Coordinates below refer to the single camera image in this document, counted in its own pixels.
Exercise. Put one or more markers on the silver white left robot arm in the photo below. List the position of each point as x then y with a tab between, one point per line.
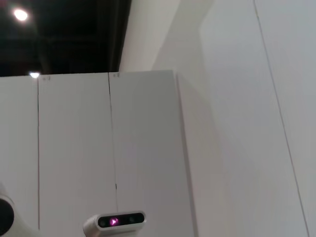
10	214

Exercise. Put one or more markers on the round ceiling light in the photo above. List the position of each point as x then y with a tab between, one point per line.
21	14
34	74

